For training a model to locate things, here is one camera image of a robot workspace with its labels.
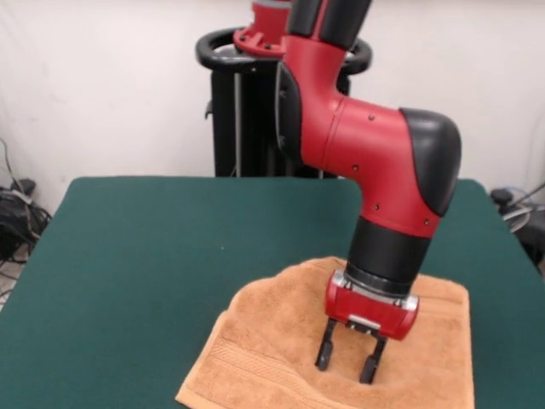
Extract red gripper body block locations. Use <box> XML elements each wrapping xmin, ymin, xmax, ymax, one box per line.
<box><xmin>324</xmin><ymin>274</ymin><xmax>421</xmax><ymax>342</ymax></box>

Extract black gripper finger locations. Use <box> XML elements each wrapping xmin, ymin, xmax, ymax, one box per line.
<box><xmin>359</xmin><ymin>335</ymin><xmax>389</xmax><ymax>385</ymax></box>
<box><xmin>314</xmin><ymin>317</ymin><xmax>341</xmax><ymax>372</ymax></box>

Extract orange terry towel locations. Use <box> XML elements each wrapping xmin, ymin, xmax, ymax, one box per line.
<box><xmin>175</xmin><ymin>255</ymin><xmax>477</xmax><ymax>409</ymax></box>

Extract dark green table cloth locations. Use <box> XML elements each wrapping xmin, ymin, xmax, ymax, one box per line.
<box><xmin>0</xmin><ymin>176</ymin><xmax>545</xmax><ymax>409</ymax></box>

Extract black cable tangle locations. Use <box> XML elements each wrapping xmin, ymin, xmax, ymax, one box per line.
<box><xmin>0</xmin><ymin>135</ymin><xmax>53</xmax><ymax>299</ymax></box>
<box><xmin>489</xmin><ymin>118</ymin><xmax>545</xmax><ymax>274</ymax></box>

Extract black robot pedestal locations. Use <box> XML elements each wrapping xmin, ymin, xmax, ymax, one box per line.
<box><xmin>195</xmin><ymin>27</ymin><xmax>374</xmax><ymax>179</ymax></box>

